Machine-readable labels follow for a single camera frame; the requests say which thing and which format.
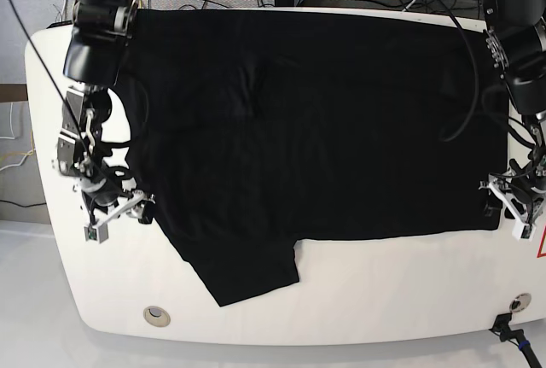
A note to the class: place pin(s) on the metal table grommet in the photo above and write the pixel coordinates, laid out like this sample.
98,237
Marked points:
520,303
156,316

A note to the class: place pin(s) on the black T-shirt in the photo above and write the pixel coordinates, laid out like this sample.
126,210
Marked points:
270,127

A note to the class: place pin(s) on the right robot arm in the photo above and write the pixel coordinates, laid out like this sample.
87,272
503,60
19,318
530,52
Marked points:
102,30

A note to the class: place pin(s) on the right metal table grommet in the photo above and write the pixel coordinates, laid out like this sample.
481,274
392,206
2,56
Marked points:
520,303

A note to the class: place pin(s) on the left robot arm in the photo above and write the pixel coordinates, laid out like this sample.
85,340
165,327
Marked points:
515,35

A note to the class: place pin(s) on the left metal table grommet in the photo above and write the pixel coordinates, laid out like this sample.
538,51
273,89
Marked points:
156,316

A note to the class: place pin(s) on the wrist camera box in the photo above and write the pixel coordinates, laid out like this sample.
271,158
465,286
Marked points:
96,233
523,231

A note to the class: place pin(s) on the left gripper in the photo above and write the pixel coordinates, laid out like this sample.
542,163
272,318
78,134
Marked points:
522,192

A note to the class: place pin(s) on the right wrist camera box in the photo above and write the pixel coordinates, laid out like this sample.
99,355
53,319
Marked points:
96,233

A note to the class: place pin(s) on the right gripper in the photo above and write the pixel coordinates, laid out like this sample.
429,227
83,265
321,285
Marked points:
108,196

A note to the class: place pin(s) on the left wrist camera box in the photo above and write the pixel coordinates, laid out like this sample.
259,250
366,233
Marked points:
523,231

